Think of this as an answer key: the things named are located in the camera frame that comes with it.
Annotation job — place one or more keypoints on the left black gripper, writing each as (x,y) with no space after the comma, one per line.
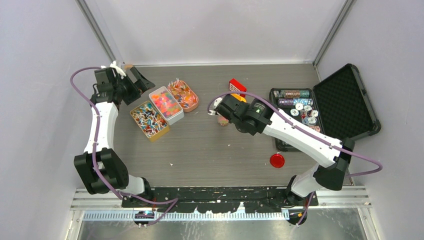
(141,85)

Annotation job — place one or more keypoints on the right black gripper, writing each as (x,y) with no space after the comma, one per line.
(248,104)

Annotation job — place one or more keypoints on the white tray of gummy candies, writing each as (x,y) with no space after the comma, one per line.
(166,105)

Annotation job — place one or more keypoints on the yellow plastic scoop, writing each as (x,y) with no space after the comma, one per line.
(238,97)

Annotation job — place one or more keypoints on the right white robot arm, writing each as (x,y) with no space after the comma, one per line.
(262,117)

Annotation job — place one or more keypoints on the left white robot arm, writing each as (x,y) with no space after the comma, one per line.
(99,167)

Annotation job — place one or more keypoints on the yellow tray of wrapped candies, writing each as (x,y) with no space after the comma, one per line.
(150,121)

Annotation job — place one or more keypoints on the clear plastic jar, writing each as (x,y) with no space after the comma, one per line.
(222,121)

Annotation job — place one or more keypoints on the red toy brick block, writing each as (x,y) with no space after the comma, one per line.
(235,85)

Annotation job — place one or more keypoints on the pink tray of lollipops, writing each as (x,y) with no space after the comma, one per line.
(183,94)

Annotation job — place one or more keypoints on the red jar lid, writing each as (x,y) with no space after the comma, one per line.
(277,160)

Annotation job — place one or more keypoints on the black poker chip case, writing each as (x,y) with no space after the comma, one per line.
(338,106)

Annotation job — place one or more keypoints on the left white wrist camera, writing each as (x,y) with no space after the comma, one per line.
(115,65)

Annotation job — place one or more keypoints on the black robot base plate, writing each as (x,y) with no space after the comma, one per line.
(224,199)

